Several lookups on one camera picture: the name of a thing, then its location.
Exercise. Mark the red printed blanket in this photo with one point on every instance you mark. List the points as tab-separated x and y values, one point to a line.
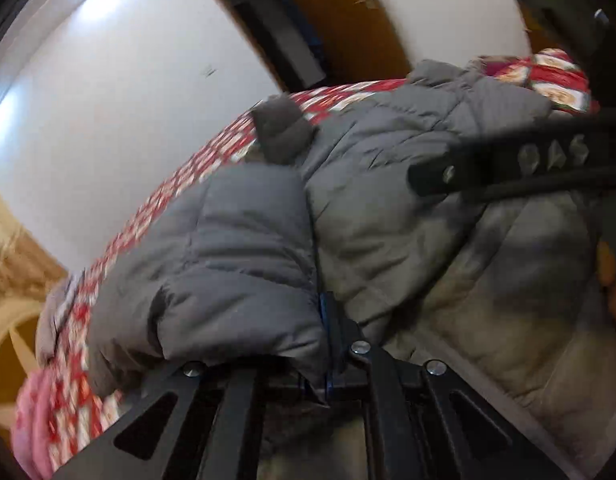
207	155

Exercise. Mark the white wall switch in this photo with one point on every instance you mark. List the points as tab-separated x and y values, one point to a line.
209	71

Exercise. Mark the brown wooden door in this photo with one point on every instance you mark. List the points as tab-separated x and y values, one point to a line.
348	25

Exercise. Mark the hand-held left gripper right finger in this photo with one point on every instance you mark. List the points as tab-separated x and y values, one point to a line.
327	317

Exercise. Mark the grey puffer jacket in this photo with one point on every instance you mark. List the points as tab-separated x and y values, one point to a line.
388	235

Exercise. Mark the beige ornate headboard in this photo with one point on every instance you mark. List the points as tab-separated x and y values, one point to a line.
12	270

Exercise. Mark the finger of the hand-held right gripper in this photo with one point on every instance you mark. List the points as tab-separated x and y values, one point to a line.
513	160

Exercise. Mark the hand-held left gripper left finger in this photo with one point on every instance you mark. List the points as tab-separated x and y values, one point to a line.
240	410

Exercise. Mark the grey fuzzy cloth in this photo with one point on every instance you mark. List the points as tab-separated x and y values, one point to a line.
57	310

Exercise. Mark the pink cloth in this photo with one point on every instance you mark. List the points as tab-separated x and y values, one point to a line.
32	425

